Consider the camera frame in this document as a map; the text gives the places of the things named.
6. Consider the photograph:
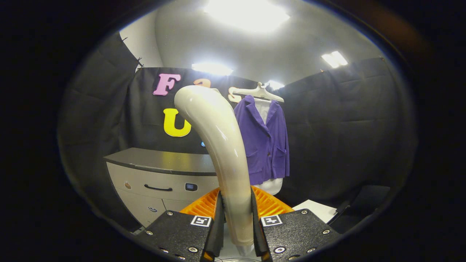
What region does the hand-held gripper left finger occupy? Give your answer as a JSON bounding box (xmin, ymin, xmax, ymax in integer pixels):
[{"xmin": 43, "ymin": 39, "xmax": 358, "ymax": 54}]
[{"xmin": 137, "ymin": 187, "xmax": 225, "ymax": 262}]

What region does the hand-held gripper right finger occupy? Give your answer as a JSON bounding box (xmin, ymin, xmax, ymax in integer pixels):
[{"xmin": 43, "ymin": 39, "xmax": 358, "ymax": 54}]
[{"xmin": 249, "ymin": 186, "xmax": 343, "ymax": 262}]

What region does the white shirt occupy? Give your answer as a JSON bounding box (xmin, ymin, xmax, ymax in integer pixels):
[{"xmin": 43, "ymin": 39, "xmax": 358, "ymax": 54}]
[{"xmin": 253, "ymin": 98, "xmax": 284, "ymax": 196}]

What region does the purple corduroy jacket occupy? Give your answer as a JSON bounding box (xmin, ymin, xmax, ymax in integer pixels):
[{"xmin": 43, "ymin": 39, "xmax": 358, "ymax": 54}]
[{"xmin": 234, "ymin": 95, "xmax": 290, "ymax": 186}]

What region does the white garment steamer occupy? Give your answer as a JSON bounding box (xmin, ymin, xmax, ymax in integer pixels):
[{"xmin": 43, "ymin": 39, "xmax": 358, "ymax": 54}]
[{"xmin": 174, "ymin": 85, "xmax": 255, "ymax": 262}]

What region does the white plastic clothes hanger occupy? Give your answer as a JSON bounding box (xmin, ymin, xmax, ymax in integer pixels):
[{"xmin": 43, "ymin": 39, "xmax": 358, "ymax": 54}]
[{"xmin": 233, "ymin": 82, "xmax": 285, "ymax": 103}]

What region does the white flat board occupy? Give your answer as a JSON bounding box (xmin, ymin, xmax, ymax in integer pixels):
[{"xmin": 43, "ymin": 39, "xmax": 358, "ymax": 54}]
[{"xmin": 292, "ymin": 199, "xmax": 338, "ymax": 224}]

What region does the grey cabinet with dark top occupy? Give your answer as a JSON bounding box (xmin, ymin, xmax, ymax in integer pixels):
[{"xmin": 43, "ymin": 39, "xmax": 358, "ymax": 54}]
[{"xmin": 103, "ymin": 147, "xmax": 221, "ymax": 229}]

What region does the black backdrop cloth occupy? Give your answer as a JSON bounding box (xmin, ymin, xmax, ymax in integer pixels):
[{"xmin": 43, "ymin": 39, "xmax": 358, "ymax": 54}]
[{"xmin": 126, "ymin": 67, "xmax": 277, "ymax": 155}]

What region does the black quilted curtain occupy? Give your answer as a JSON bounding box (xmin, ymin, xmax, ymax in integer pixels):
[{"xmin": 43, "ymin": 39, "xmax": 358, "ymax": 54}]
[
  {"xmin": 273, "ymin": 56, "xmax": 417, "ymax": 210},
  {"xmin": 58, "ymin": 32, "xmax": 144, "ymax": 233}
]

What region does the double ceiling light panel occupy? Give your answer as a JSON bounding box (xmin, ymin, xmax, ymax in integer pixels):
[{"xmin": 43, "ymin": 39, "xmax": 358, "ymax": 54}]
[{"xmin": 321, "ymin": 51, "xmax": 348, "ymax": 69}]

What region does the large ceiling light panel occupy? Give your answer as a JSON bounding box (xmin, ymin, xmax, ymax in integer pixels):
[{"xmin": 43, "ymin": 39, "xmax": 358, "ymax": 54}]
[{"xmin": 204, "ymin": 0, "xmax": 291, "ymax": 32}]

